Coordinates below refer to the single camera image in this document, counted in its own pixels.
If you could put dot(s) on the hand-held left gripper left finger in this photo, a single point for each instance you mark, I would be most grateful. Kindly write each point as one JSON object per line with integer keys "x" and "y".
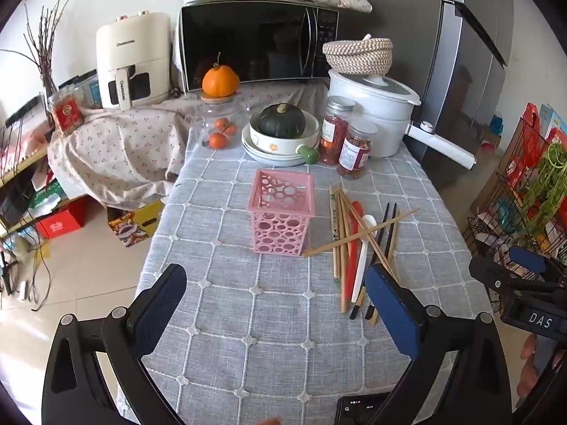
{"x": 164, "y": 305}

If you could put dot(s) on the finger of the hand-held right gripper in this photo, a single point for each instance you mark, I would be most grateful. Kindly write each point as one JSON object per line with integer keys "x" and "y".
{"x": 496, "y": 276}
{"x": 527, "y": 260}

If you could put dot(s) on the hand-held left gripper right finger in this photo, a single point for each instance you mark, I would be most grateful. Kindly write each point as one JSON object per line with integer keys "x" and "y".
{"x": 392, "y": 314}

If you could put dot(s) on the pile of wooden chopsticks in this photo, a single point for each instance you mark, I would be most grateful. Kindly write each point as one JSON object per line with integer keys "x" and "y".
{"x": 342, "y": 252}

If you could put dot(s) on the black chopstick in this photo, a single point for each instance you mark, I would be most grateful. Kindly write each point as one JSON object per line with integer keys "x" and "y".
{"x": 378, "y": 234}

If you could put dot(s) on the pink perforated utensil holder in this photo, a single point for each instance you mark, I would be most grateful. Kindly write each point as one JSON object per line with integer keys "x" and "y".
{"x": 279, "y": 225}

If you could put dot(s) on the person's right hand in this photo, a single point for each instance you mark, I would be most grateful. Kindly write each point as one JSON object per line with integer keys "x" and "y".
{"x": 528, "y": 365}

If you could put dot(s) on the red plastic spoon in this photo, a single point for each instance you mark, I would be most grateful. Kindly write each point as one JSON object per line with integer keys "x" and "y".
{"x": 352, "y": 265}

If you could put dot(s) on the white plastic spoon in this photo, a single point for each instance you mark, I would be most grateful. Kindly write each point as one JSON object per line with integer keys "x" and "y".
{"x": 362, "y": 256}

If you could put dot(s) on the yellow patterned cardboard box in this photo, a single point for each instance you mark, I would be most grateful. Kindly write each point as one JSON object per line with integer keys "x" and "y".
{"x": 135, "y": 225}

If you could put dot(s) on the black smartphone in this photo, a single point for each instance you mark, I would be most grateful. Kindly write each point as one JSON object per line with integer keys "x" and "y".
{"x": 359, "y": 409}

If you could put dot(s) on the red gift box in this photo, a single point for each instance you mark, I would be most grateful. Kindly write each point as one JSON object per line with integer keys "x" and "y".
{"x": 60, "y": 225}

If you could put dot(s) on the small-flower print cloth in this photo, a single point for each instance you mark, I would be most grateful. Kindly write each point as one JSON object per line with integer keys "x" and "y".
{"x": 128, "y": 150}

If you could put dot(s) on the green plastic bag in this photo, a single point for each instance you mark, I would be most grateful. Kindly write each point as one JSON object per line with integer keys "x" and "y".
{"x": 44, "y": 195}

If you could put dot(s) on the short jar with patterned lid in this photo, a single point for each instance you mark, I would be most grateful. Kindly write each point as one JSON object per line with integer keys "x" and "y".
{"x": 354, "y": 152}

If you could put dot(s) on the small orange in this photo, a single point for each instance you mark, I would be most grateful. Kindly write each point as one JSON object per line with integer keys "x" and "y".
{"x": 218, "y": 140}
{"x": 231, "y": 129}
{"x": 221, "y": 124}

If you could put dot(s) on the tall jar with silver lid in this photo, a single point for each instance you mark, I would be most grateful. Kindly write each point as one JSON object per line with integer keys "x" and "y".
{"x": 332, "y": 135}

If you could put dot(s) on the grey refrigerator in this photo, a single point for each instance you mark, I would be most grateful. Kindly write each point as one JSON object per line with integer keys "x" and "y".
{"x": 460, "y": 75}

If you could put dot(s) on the clear glass jar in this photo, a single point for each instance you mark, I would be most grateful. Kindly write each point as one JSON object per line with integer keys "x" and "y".
{"x": 208, "y": 113}

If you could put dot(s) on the wooden shelf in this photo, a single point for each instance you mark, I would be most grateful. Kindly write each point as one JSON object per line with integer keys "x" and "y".
{"x": 17, "y": 164}

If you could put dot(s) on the white electric pot with lid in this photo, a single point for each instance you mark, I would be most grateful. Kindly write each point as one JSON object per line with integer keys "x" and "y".
{"x": 376, "y": 106}

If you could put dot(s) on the red labelled glass jar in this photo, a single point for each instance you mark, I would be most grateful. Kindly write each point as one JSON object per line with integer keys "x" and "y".
{"x": 66, "y": 113}

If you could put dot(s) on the dark green kabocha squash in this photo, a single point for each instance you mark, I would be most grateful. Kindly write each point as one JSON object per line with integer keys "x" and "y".
{"x": 281, "y": 120}

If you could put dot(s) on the large orange with stem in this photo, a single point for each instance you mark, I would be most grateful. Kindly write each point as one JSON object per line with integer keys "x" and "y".
{"x": 220, "y": 80}

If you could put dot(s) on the cream air fryer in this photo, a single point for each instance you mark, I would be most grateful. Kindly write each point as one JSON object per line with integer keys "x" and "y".
{"x": 133, "y": 48}

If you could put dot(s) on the black microwave oven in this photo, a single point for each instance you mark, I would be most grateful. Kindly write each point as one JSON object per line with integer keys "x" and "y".
{"x": 252, "y": 44}

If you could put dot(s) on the dry branch bundle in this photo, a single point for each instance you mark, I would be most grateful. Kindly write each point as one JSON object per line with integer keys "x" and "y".
{"x": 46, "y": 48}

